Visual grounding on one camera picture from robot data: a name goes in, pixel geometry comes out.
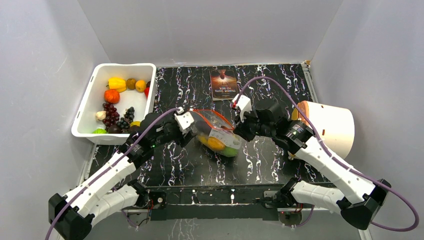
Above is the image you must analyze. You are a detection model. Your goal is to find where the yellow pear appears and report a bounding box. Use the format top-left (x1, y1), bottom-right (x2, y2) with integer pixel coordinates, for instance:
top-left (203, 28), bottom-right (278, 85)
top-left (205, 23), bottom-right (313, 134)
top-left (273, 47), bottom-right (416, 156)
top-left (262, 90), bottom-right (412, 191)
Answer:
top-left (196, 134), bottom-right (209, 146)

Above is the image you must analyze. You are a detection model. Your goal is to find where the white plastic bin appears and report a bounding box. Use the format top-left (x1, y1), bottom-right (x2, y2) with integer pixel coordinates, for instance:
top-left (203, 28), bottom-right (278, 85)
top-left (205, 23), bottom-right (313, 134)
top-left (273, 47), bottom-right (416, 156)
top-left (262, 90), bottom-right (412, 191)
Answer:
top-left (71, 63), bottom-right (157, 145)

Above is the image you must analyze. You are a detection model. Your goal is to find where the white cylinder orange lid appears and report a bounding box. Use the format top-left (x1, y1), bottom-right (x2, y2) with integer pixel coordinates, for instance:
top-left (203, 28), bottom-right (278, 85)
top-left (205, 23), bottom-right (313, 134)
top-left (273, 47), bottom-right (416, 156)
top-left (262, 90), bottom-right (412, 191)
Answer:
top-left (297, 100), bottom-right (355, 159)

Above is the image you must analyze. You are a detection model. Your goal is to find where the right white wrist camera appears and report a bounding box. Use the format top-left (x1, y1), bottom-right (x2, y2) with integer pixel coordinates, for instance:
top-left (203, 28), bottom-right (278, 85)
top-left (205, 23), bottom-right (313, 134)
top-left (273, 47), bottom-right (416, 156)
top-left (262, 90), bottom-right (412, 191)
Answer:
top-left (231, 93), bottom-right (252, 123)

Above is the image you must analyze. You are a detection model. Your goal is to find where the green cabbage toy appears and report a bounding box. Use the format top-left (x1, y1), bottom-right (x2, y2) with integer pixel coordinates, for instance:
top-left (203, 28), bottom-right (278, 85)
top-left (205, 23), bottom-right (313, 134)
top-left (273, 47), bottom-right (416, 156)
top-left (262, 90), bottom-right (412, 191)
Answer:
top-left (92, 128), bottom-right (108, 134)

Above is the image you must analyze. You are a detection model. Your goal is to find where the dark red grape bunch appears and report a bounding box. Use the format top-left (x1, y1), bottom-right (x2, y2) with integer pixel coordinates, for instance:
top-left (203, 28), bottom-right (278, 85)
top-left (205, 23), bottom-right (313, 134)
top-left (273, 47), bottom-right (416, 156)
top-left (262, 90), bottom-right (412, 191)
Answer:
top-left (101, 102), bottom-right (120, 130)

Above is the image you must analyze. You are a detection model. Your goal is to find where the black grape bunch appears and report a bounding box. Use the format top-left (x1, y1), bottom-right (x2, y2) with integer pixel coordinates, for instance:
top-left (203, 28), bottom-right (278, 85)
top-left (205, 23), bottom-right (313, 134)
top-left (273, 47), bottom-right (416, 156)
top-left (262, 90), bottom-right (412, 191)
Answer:
top-left (116, 106), bottom-right (135, 131)

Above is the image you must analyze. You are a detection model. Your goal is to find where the garlic bulb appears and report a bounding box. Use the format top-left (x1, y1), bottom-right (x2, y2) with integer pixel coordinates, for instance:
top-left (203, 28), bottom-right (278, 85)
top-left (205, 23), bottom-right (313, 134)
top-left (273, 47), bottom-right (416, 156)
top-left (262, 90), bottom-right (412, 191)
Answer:
top-left (95, 110), bottom-right (107, 121)

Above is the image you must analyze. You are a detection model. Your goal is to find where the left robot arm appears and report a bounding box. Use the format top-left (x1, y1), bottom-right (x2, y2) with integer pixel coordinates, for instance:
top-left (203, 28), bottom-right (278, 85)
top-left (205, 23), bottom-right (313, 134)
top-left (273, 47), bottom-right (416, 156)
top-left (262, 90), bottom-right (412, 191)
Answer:
top-left (45, 107), bottom-right (195, 240)

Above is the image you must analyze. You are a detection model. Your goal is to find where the dark plum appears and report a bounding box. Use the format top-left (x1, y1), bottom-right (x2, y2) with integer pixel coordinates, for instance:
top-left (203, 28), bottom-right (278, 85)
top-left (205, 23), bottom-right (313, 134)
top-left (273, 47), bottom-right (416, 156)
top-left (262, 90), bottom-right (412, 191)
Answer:
top-left (107, 124), bottom-right (123, 134)

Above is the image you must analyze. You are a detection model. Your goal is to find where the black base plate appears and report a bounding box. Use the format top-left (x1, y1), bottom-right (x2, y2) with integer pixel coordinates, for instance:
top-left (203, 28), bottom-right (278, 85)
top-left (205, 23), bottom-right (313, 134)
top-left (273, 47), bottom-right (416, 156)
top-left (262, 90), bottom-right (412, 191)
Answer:
top-left (148, 184), bottom-right (286, 221)

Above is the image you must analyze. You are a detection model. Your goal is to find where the clear zip top bag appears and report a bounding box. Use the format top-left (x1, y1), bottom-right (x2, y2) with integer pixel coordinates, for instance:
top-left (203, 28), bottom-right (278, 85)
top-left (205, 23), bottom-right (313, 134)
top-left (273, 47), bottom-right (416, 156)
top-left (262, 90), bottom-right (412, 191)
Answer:
top-left (189, 108), bottom-right (241, 155)

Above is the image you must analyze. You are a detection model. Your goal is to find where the aluminium frame rail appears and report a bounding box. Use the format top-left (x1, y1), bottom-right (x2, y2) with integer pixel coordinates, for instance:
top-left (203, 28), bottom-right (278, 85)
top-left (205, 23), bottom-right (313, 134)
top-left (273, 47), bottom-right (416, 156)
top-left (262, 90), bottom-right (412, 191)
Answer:
top-left (56, 188), bottom-right (372, 240)

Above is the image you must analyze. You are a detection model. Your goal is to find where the small orange round fruit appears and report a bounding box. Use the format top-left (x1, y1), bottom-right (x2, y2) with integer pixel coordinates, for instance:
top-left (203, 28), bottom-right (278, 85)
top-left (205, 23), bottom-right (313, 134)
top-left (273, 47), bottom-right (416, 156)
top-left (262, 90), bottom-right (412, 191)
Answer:
top-left (135, 80), bottom-right (147, 93)

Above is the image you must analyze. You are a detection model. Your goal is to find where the red fruit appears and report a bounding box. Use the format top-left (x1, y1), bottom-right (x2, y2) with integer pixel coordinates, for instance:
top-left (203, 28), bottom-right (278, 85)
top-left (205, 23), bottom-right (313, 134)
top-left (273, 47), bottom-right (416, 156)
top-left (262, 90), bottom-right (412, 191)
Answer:
top-left (144, 87), bottom-right (150, 98)

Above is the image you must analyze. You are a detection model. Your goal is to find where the book with dark cover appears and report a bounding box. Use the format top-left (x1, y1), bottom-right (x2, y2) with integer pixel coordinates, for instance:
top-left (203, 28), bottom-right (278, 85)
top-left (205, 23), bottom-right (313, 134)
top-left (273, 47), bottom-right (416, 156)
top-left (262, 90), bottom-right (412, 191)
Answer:
top-left (210, 69), bottom-right (240, 101)

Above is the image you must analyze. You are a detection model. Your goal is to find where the brown yellow round fruit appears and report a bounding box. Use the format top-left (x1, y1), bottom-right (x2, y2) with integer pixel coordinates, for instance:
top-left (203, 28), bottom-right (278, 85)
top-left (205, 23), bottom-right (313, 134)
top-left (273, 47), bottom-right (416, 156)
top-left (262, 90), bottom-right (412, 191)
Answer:
top-left (126, 78), bottom-right (137, 90)

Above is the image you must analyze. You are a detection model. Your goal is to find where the purple eggplant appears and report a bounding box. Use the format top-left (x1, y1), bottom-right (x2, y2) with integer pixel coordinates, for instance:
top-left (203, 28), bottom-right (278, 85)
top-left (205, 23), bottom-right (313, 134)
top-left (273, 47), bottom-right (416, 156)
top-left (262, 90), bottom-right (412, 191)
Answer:
top-left (195, 120), bottom-right (212, 135)

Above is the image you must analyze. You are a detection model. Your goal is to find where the yellow bell pepper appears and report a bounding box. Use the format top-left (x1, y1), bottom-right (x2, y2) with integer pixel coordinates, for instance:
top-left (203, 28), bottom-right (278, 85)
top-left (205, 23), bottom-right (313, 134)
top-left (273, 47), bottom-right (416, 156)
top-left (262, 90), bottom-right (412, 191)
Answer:
top-left (107, 77), bottom-right (127, 93)

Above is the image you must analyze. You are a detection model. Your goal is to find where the green round fruit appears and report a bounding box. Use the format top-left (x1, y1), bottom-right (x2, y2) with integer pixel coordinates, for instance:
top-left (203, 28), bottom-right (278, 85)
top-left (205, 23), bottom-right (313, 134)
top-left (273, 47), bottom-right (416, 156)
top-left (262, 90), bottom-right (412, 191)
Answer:
top-left (220, 146), bottom-right (239, 158)

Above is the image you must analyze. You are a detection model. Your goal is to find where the yellow lemon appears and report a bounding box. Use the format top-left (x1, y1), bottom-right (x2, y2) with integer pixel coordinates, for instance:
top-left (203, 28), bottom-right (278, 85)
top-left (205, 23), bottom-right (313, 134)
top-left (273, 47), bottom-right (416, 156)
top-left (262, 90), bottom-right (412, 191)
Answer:
top-left (130, 121), bottom-right (141, 127)

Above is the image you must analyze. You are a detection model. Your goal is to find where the orange persimmon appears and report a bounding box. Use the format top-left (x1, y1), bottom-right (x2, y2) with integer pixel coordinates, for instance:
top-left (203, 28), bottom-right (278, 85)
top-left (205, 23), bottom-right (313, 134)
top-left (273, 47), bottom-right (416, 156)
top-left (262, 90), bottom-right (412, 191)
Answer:
top-left (103, 89), bottom-right (121, 104)

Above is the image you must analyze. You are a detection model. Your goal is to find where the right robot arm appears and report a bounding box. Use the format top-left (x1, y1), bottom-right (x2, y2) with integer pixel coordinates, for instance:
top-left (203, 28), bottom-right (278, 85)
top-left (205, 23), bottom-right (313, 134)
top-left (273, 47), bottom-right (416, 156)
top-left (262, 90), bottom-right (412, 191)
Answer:
top-left (232, 95), bottom-right (387, 230)

